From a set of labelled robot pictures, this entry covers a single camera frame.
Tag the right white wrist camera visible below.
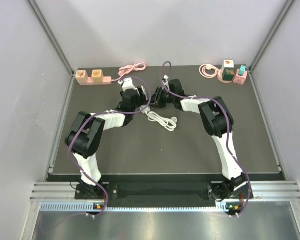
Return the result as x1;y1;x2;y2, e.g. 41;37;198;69
162;75;170;91

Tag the green cube adapter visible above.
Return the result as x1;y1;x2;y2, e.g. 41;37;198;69
222;69;235;81

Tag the orange cube adapter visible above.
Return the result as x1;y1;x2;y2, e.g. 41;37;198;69
91;69;104;84

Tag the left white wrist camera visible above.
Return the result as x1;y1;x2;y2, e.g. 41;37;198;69
118;77;136;92

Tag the pink deer cube adapter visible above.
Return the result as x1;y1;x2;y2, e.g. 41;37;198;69
75;70;89;85

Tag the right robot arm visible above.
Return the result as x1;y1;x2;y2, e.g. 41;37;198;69
150;75;248;201

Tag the aluminium frame rail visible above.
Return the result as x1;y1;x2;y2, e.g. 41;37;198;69
30;181;300;202

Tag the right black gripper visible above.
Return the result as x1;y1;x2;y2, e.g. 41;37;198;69
147;87;176;109

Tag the white coiled power cord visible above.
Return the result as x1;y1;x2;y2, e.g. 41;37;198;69
145;111;179;133

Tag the teal charger plug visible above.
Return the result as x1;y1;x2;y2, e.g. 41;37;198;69
238;65;247;76

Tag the white cube adapter with picture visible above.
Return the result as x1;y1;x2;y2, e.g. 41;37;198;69
221;59;235;73

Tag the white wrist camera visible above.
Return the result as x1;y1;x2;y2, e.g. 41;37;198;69
118;77;136;92
162;75;170;91

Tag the pink power strip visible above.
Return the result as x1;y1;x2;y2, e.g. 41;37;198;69
78;76;112;86

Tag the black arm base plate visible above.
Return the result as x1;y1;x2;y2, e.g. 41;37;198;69
74;181;255;201

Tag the pink round socket base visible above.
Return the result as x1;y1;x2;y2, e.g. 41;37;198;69
217;69;233;84

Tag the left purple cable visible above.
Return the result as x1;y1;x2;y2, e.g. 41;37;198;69
67;76;152;220

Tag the white slotted cable duct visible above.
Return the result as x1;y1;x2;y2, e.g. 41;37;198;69
40;202;240;213

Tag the white power strip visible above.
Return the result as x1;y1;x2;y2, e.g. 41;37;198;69
139;105;151;115

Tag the purple cable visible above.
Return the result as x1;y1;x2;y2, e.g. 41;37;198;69
67;76;152;220
159;61;251;218

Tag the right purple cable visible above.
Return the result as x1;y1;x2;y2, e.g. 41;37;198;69
159;61;251;218

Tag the pink power strip cord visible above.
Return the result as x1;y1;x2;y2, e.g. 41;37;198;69
111;62;148;82

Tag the pink cube socket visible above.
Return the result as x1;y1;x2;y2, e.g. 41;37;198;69
233;69;248;85

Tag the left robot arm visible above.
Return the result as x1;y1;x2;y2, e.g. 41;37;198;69
65;86;148;199

